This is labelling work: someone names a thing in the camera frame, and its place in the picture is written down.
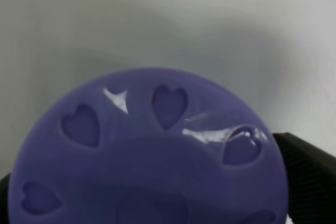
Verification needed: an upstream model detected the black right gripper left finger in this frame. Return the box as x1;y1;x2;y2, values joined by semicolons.
0;174;10;224

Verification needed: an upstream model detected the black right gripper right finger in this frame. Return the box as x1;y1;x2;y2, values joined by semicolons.
273;133;335;224

